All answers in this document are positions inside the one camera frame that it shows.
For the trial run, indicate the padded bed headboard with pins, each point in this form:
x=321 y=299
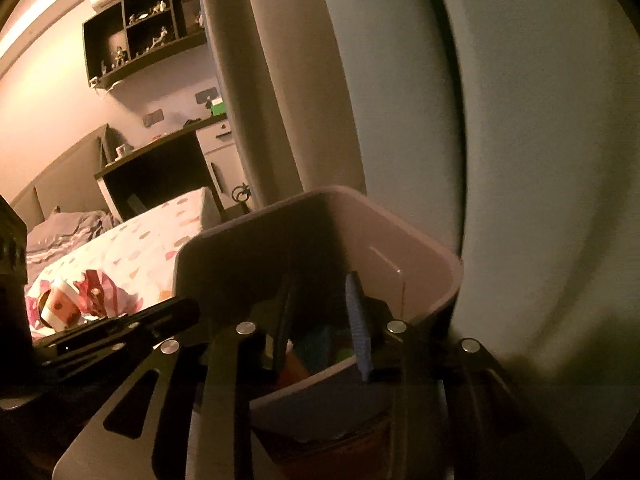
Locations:
x=60 y=180

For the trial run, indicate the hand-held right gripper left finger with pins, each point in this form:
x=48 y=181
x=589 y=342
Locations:
x=285 y=330

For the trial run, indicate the white cup with red print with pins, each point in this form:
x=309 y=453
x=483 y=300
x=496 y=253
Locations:
x=60 y=305

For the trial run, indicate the grey wall socket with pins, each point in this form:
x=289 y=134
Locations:
x=207 y=95
x=153 y=118

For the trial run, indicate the blue foam net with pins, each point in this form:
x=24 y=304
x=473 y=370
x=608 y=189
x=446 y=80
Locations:
x=322 y=347

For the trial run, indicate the patterned white tablecloth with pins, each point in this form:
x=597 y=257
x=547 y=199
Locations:
x=150 y=245

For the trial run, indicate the white drawer cabinet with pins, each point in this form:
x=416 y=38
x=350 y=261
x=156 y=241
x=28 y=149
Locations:
x=220 y=160

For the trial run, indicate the dark desk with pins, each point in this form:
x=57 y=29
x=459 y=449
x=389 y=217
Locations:
x=150 y=175

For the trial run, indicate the small white jar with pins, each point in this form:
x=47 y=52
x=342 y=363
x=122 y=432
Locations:
x=123 y=149

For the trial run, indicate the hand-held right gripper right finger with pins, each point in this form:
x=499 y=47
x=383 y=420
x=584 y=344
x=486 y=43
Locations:
x=359 y=330

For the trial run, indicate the green foam net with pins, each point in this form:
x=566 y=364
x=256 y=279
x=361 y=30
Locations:
x=345 y=353

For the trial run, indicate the grey pillow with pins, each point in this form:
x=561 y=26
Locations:
x=70 y=235

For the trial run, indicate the long curtain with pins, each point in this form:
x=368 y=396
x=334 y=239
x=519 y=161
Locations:
x=450 y=110

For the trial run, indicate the group of small figurines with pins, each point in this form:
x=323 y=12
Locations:
x=150 y=30

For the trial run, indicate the red wrapper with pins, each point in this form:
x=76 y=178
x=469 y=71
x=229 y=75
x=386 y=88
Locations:
x=97 y=292

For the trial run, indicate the black object on desk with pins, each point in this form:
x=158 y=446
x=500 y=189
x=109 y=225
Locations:
x=191 y=122

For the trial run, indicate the grey plastic bin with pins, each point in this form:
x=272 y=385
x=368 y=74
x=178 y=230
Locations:
x=320 y=240

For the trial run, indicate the green box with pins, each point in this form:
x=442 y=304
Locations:
x=218 y=108

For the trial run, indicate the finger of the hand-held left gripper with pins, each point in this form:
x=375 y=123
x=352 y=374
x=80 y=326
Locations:
x=125 y=325

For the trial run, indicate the red paper cup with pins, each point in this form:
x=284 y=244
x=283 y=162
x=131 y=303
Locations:
x=295 y=367

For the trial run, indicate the dark wall shelf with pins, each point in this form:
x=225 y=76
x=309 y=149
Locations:
x=102 y=45

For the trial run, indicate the black metal scroll ornament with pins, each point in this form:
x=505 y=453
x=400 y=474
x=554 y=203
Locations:
x=241 y=193

